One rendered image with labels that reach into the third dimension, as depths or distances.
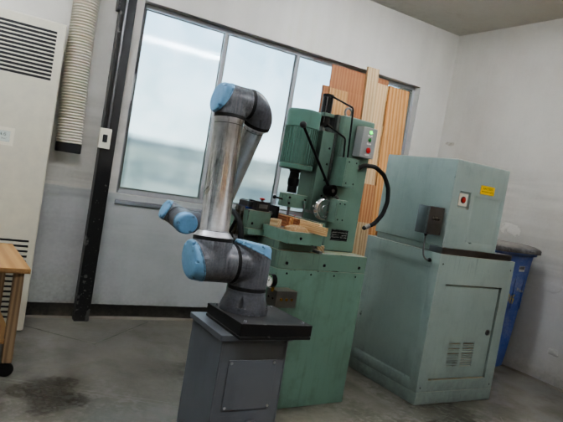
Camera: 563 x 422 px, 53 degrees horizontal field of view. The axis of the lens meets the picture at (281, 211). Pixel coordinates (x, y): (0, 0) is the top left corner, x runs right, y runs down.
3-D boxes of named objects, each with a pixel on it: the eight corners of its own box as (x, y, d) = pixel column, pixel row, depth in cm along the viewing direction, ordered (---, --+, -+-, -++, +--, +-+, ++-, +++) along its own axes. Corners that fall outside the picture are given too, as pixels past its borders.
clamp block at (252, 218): (231, 223, 291) (235, 205, 291) (254, 225, 299) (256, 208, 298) (246, 228, 279) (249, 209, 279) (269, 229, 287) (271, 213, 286)
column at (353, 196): (296, 242, 317) (318, 115, 313) (327, 245, 330) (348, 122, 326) (322, 250, 299) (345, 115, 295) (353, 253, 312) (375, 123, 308)
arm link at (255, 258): (273, 290, 219) (281, 246, 218) (235, 288, 210) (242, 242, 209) (254, 282, 232) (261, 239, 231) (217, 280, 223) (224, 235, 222)
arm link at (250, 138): (276, 91, 225) (216, 226, 255) (249, 84, 219) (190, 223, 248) (286, 104, 217) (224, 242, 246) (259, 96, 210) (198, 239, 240)
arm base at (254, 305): (276, 316, 220) (281, 291, 220) (236, 316, 208) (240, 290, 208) (249, 304, 235) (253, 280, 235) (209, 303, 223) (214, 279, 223)
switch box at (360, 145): (351, 156, 301) (356, 126, 300) (365, 158, 307) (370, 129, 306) (359, 156, 296) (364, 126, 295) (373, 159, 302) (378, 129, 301)
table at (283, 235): (210, 222, 310) (212, 211, 310) (256, 227, 328) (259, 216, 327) (271, 242, 261) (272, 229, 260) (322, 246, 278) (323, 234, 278)
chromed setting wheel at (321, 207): (310, 218, 292) (314, 195, 291) (328, 221, 299) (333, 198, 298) (313, 219, 289) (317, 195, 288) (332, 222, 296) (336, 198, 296)
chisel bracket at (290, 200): (276, 207, 296) (279, 191, 296) (297, 210, 305) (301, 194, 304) (285, 209, 290) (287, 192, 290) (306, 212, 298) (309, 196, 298)
